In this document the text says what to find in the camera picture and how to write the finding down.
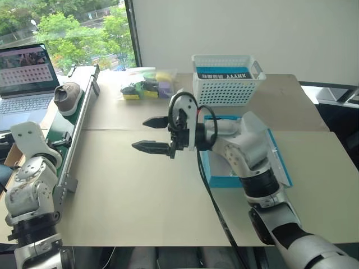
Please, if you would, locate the blue and black printed box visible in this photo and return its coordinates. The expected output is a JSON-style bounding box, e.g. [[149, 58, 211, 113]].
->
[[196, 67, 252, 81]]

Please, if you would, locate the black desk frame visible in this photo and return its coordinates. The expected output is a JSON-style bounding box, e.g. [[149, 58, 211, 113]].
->
[[298, 81, 359, 106]]

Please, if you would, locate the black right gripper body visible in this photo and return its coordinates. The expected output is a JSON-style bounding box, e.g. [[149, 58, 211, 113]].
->
[[167, 108, 190, 160]]

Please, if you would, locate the black window frame post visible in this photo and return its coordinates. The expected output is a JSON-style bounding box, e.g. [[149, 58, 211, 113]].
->
[[124, 0, 142, 68]]

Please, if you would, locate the open silver laptop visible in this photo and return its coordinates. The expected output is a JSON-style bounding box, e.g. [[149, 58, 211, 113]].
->
[[0, 43, 61, 132]]

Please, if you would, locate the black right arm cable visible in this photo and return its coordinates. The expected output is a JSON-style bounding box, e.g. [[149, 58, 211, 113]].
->
[[168, 92, 247, 269]]

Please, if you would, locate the large brown cardboard sheet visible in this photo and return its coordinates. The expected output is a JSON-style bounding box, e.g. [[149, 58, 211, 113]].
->
[[59, 129, 359, 248]]

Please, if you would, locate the grey canvas shoe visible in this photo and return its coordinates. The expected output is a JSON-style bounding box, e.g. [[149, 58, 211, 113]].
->
[[53, 81, 85, 117]]

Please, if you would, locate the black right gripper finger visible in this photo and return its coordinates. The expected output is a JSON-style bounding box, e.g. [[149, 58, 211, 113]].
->
[[142, 115, 169, 129], [131, 140, 171, 157]]

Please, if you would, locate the blue tray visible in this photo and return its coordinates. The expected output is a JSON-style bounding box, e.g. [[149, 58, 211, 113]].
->
[[202, 112, 294, 189]]

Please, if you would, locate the smaller brown cardboard sheet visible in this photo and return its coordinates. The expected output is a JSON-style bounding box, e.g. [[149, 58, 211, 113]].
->
[[81, 72, 331, 132]]

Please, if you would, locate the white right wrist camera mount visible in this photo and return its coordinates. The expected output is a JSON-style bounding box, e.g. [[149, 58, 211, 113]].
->
[[168, 91, 199, 152]]

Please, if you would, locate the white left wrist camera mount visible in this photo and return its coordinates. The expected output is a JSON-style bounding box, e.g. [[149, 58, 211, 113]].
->
[[10, 121, 63, 169]]

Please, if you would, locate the white perforated plastic basket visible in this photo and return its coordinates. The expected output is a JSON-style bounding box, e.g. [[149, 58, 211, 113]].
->
[[191, 54, 268, 108]]

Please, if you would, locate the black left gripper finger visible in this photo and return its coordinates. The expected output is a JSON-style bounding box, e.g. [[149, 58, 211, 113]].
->
[[57, 132, 72, 148]]

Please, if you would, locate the green belt conveyor, aluminium frame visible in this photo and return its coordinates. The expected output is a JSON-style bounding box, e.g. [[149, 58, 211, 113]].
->
[[48, 63, 101, 214]]

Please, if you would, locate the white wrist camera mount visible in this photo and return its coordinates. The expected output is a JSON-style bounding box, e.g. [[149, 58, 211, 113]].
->
[[168, 91, 199, 152], [10, 121, 63, 169]]

